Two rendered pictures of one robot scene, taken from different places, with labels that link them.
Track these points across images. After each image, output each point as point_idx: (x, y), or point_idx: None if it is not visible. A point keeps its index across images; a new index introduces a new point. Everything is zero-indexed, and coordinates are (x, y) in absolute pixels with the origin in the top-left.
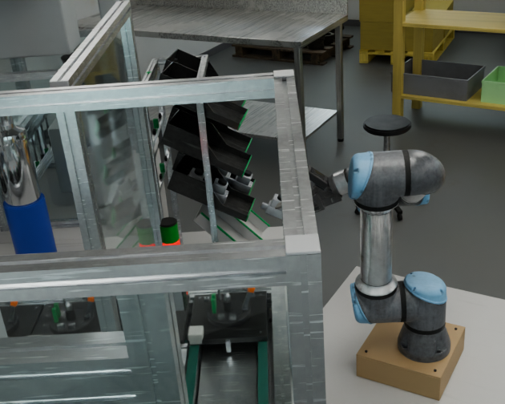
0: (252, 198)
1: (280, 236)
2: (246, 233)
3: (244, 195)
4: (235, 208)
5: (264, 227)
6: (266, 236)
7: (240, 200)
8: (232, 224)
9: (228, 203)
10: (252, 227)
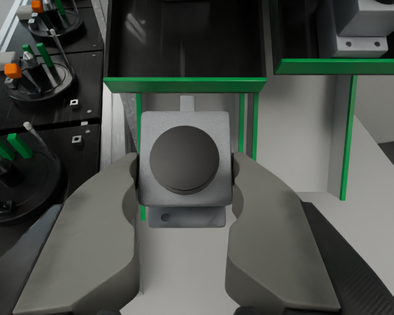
0: (260, 70)
1: None
2: (236, 146)
3: (258, 39)
4: (171, 40)
5: (335, 190)
6: (388, 209)
7: (234, 45)
8: (236, 102)
9: (183, 12)
10: (314, 161)
